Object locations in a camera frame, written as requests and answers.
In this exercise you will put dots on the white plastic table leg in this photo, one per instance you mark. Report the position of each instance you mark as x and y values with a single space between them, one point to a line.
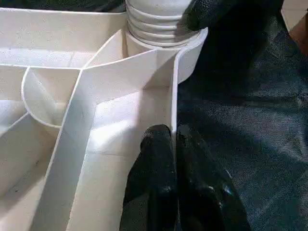
154 14

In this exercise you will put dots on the black plastic sheet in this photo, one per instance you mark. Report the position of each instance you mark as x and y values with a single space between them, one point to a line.
240 132

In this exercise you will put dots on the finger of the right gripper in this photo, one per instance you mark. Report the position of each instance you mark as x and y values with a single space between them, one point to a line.
199 14

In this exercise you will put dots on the white plastic table top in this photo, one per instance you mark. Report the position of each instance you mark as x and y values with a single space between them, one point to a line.
108 84

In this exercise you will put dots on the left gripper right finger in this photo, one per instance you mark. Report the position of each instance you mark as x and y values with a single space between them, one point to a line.
207 197

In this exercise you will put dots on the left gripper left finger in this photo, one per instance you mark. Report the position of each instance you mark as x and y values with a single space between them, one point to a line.
154 183

